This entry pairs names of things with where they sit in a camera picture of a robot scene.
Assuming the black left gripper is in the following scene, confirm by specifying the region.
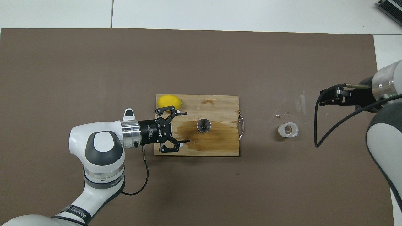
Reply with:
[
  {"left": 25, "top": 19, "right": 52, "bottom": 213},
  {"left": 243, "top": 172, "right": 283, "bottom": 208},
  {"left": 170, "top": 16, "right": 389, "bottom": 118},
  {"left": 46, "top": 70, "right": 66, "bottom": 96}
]
[{"left": 139, "top": 106, "right": 191, "bottom": 153}]

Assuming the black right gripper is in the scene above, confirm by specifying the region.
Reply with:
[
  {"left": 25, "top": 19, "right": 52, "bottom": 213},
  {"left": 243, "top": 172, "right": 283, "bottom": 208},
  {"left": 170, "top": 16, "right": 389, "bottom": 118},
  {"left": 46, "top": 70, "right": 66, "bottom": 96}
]
[{"left": 319, "top": 85, "right": 382, "bottom": 112}]

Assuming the metal double jigger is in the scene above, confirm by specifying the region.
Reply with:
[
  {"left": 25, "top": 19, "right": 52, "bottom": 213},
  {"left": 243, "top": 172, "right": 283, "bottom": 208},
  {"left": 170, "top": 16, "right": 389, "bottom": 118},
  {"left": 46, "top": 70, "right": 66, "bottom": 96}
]
[{"left": 197, "top": 119, "right": 212, "bottom": 134}]

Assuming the grey stone-like ring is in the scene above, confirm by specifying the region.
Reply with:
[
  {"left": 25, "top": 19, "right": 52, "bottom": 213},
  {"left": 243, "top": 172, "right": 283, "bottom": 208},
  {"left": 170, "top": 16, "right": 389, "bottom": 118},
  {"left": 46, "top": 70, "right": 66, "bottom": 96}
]
[{"left": 278, "top": 122, "right": 299, "bottom": 138}]

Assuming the yellow lemon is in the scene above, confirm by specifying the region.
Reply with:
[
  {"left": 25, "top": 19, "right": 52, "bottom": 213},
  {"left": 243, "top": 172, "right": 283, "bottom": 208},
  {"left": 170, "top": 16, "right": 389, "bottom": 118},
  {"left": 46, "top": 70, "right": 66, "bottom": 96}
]
[{"left": 157, "top": 95, "right": 183, "bottom": 112}]

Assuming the wooden cutting board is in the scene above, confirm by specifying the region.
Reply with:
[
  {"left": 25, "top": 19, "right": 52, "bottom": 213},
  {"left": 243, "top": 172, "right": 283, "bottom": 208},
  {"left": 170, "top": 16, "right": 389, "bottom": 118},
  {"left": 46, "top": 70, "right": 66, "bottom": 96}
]
[{"left": 154, "top": 95, "right": 244, "bottom": 157}]

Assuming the brown paper table mat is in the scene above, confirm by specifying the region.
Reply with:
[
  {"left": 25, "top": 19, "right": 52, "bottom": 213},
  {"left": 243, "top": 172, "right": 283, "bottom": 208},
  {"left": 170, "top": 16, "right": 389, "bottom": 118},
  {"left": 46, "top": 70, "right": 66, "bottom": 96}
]
[{"left": 0, "top": 28, "right": 395, "bottom": 226}]

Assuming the grey ribbed metal device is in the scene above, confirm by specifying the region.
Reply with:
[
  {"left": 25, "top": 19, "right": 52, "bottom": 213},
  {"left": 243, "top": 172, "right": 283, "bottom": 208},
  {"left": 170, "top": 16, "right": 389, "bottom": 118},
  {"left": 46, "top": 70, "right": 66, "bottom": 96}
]
[{"left": 377, "top": 0, "right": 402, "bottom": 19}]

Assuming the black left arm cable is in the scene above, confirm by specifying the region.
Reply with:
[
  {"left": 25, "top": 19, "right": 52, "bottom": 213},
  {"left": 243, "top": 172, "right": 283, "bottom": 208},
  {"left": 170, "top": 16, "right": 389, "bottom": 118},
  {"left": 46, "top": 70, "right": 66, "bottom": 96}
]
[{"left": 121, "top": 145, "right": 150, "bottom": 196}]

